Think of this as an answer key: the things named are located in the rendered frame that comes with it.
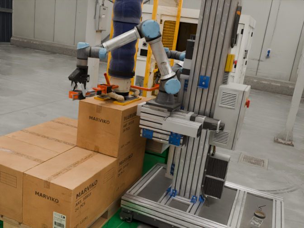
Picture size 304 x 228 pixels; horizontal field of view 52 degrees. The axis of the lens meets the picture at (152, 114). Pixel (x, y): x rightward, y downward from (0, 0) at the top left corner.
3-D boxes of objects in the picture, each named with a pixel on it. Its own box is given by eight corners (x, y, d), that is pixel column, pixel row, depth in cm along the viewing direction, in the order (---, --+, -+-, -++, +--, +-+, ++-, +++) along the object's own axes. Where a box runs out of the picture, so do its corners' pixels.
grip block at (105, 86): (102, 90, 252) (102, 83, 251) (112, 92, 249) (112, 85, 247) (96, 91, 245) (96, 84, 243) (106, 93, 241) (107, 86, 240)
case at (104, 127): (111, 129, 316) (115, 90, 305) (147, 138, 302) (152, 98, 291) (75, 145, 262) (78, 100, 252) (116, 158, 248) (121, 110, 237)
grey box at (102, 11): (102, 30, 399) (105, 6, 392) (106, 31, 398) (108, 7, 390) (94, 30, 381) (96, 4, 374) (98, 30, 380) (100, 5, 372)
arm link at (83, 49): (90, 43, 204) (77, 42, 202) (88, 60, 207) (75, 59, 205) (90, 43, 211) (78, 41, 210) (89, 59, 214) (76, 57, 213)
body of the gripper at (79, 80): (89, 83, 217) (90, 66, 214) (82, 84, 209) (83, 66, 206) (80, 81, 220) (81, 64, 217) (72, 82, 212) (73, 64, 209)
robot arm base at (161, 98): (176, 102, 245) (178, 90, 243) (170, 106, 232) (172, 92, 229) (159, 98, 251) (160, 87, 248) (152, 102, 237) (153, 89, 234)
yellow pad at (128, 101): (131, 97, 286) (132, 92, 284) (141, 99, 282) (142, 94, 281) (113, 103, 255) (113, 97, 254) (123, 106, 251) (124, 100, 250)
